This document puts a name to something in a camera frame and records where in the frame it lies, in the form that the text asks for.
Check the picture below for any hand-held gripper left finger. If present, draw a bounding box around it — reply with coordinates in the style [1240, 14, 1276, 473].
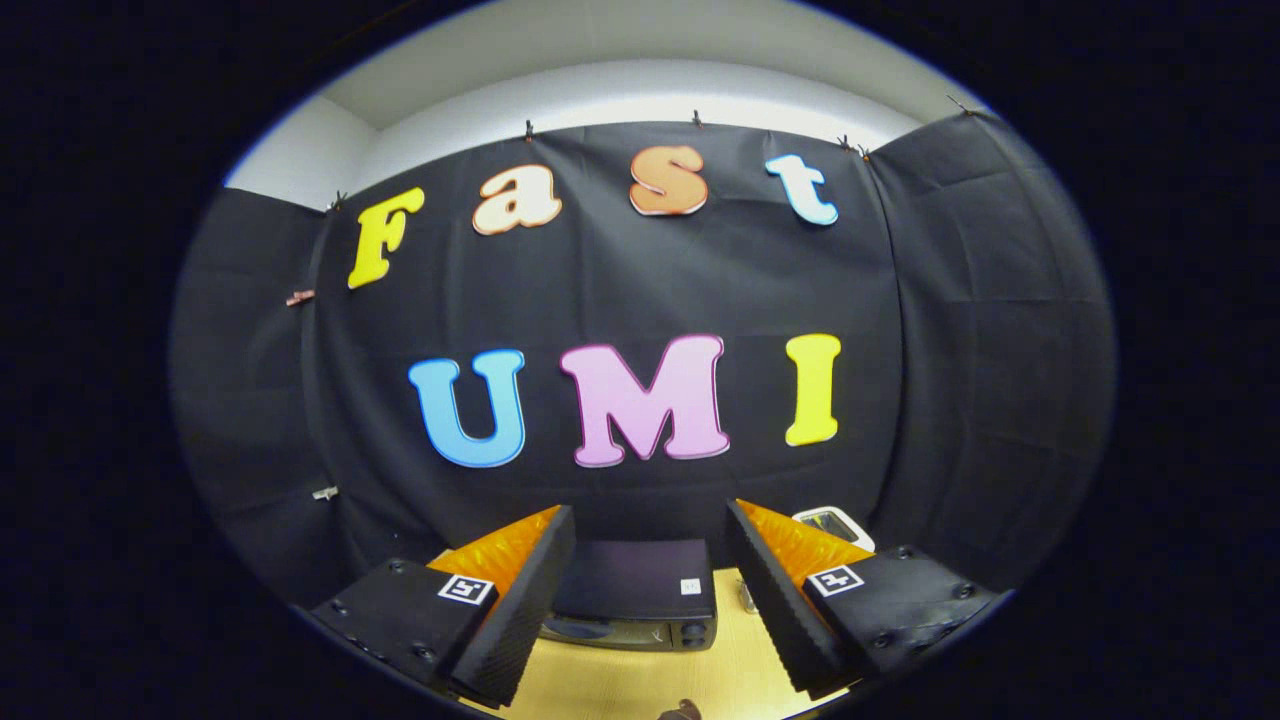
[310, 505, 578, 709]

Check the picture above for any white bread toaster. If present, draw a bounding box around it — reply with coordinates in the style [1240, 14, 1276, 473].
[792, 506, 876, 553]

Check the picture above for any black toaster oven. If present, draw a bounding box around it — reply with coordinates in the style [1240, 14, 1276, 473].
[540, 540, 718, 653]

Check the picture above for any row of black cloth clips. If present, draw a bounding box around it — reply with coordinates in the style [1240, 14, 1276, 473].
[325, 95, 986, 213]

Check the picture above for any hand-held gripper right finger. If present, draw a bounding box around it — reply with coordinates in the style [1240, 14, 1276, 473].
[725, 499, 1001, 701]

